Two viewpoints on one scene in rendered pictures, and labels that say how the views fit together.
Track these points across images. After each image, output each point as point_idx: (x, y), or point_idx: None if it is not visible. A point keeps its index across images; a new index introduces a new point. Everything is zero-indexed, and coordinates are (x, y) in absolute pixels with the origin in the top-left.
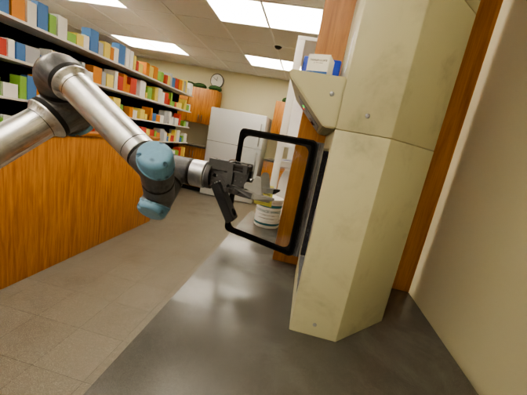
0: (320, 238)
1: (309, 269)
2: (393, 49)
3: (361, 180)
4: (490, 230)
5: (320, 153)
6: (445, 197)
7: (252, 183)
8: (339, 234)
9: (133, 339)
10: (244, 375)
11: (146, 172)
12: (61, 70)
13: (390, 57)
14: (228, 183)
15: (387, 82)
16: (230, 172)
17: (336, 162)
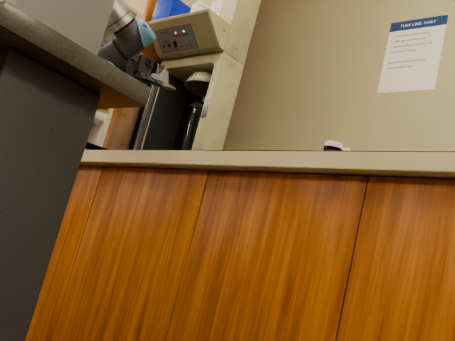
0: (211, 116)
1: (204, 137)
2: (247, 19)
3: (231, 84)
4: (257, 140)
5: (157, 72)
6: None
7: (160, 74)
8: (219, 116)
9: (153, 149)
10: None
11: (146, 39)
12: None
13: (246, 22)
14: (140, 70)
15: (244, 34)
16: (143, 62)
17: (222, 70)
